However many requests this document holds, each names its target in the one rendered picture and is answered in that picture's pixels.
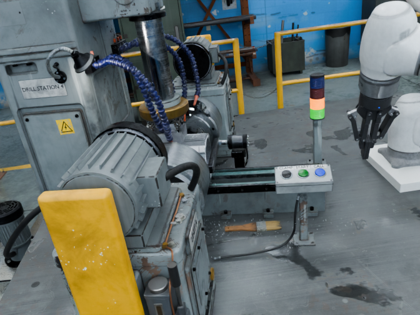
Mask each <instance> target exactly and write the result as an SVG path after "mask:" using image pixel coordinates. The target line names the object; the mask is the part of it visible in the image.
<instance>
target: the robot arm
mask: <svg viewBox="0 0 420 315"><path fill-rule="evenodd" d="M406 1H407V2H404V1H389V2H385V3H382V4H380V5H378V6H377V7H375V9H374V10H373V12H372V13H371V15H370V17H369V19H368V20H367V23H366V26H365V28H364V32H363V34H362V39H361V45H360V51H359V60H360V63H361V68H360V72H359V73H360V75H359V84H358V86H359V90H360V95H359V102H358V104H357V105H356V108H355V109H353V110H352V111H351V110H347V111H346V113H347V117H348V119H349V120H350V122H351V126H352V131H353V135H354V139H355V141H359V148H360V150H361V156H362V159H368V157H369V152H370V148H373V147H374V143H377V141H376V140H377V139H383V137H384V136H385V134H386V133H387V147H380V148H379V149H378V150H377V152H378V153H379V154H382V155H383V156H384V157H385V159H386V160H387V161H388V162H389V163H390V164H391V167H392V168H394V169H399V168H405V167H411V166H420V93H410V94H405V95H402V96H401V97H400V98H399V99H398V100H397V102H396V104H395V105H394V107H392V106H391V101H392V98H393V95H394V94H395V93H396V91H397V90H398V86H399V81H400V78H401V76H405V75H411V76H420V24H419V23H418V22H417V21H418V19H417V16H416V13H415V12H414V10H415V11H417V12H418V13H419V14H420V0H406ZM357 113H358V114H359V115H360V116H361V117H362V124H361V131H360V133H359V134H358V127H357V124H356V117H357ZM385 114H386V116H385V118H384V120H383V121H382V123H381V118H382V117H383V116H384V115H385ZM371 120H372V124H371V130H370V134H368V128H369V125H370V122H371ZM379 123H381V125H380V127H379Z"/></svg>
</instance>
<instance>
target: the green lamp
mask: <svg viewBox="0 0 420 315"><path fill-rule="evenodd" d="M310 118H311V119H322V118H324V108H323V109H320V110H313V109H311V108H310Z"/></svg>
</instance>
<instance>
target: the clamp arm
mask: <svg viewBox="0 0 420 315"><path fill-rule="evenodd" d="M220 141H221V140H219V138H214V142H213V145H212V146H211V155H210V158H209V162H208V167H209V172H210V174H211V173H214V168H215V165H216V159H217V156H218V150H219V146H221V144H220Z"/></svg>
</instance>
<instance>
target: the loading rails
mask: <svg viewBox="0 0 420 315"><path fill-rule="evenodd" d="M319 164H320V163H316V164H293V165H282V166H260V167H238V168H227V169H215V170H214V174H213V173H212V178H211V182H210V183H209V188H208V192H207V197H206V202H205V206H204V211H203V213H202V216H211V215H221V220H223V219H231V216H232V214H261V213H263V218H273V217H274V213H293V212H294V208H295V204H296V199H297V196H298V193H286V194H276V184H275V175H274V168H276V167H285V166H307V165H319ZM215 183H216V186H215ZM211 185H212V186H211ZM318 211H325V192H308V193H307V216H308V217H309V216H318Z"/></svg>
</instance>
